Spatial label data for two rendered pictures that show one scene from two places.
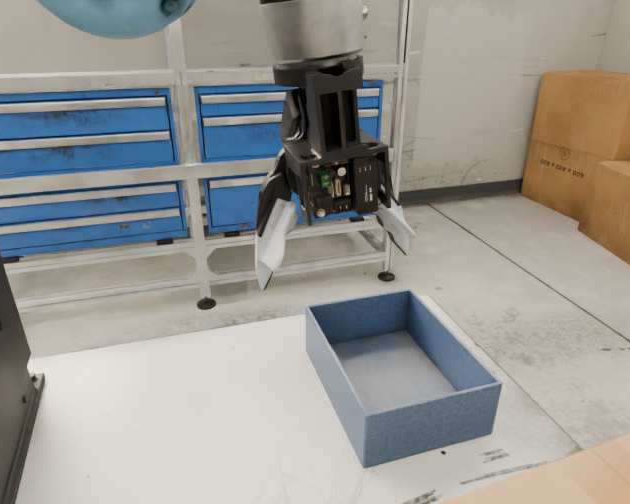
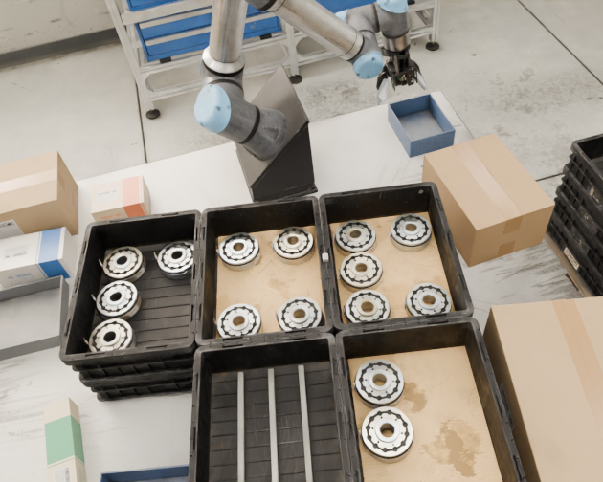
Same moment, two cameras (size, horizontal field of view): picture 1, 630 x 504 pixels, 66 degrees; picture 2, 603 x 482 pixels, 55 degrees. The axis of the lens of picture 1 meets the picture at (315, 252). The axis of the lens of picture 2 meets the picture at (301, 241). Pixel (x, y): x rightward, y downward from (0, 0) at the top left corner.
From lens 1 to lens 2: 1.39 m
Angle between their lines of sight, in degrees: 26
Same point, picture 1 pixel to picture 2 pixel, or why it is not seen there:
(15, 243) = (168, 48)
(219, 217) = not seen: hidden behind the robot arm
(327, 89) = (400, 58)
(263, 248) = (379, 93)
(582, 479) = (455, 149)
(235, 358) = (360, 124)
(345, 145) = (405, 70)
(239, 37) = not seen: outside the picture
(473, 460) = not seen: hidden behind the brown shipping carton
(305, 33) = (394, 45)
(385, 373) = (418, 127)
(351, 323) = (406, 108)
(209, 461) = (361, 158)
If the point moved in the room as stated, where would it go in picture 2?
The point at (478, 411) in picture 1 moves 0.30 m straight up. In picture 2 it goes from (447, 139) to (457, 56)
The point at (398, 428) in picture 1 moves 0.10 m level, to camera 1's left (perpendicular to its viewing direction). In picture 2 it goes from (420, 144) to (388, 146)
